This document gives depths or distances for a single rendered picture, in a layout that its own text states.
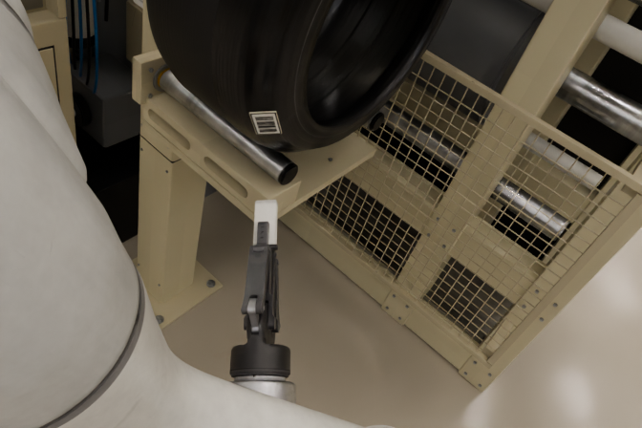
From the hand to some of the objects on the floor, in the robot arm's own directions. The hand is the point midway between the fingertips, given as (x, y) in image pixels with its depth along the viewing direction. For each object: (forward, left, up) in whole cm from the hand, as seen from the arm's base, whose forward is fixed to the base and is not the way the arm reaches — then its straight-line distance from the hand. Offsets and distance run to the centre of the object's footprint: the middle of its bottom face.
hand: (266, 224), depth 76 cm
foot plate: (+59, +32, -94) cm, 116 cm away
